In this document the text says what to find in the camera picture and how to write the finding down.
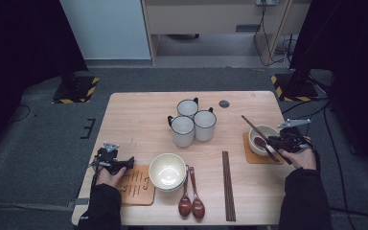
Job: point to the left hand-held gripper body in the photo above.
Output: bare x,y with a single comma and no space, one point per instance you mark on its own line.
108,161

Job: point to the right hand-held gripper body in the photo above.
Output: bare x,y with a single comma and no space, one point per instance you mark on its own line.
294,142

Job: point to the cream ceramic bowl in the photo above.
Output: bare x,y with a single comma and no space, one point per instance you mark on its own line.
175,190
167,171
270,130

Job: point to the dark red wooden spoon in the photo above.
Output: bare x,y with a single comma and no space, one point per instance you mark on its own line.
184,206
198,209
259,141

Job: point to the single brown wooden chopstick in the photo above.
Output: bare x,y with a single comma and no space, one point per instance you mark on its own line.
253,125

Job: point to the brown wooden coaster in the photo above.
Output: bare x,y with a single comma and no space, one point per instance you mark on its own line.
252,159
137,188

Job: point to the person's left hand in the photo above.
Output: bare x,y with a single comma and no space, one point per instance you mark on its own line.
110,179

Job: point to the person's right hand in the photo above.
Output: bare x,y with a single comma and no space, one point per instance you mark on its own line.
303,159

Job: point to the black yellow striped stand base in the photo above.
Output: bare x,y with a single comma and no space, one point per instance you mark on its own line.
83,87
295,91

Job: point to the row of brown wooden chopsticks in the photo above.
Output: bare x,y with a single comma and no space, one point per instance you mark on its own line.
228,185

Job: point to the round grey table grommet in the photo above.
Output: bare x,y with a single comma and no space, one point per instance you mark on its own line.
224,103

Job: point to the dark curtain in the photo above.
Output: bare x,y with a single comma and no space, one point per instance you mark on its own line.
357,64
19,48

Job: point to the white cabinet panel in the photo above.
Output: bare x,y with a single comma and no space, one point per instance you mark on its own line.
105,28

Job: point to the dark object under desk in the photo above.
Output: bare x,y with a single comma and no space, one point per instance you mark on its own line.
183,36

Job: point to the white power strip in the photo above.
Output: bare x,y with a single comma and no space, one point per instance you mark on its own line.
266,2

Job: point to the light wooden desk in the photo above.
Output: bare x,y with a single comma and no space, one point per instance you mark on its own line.
198,17

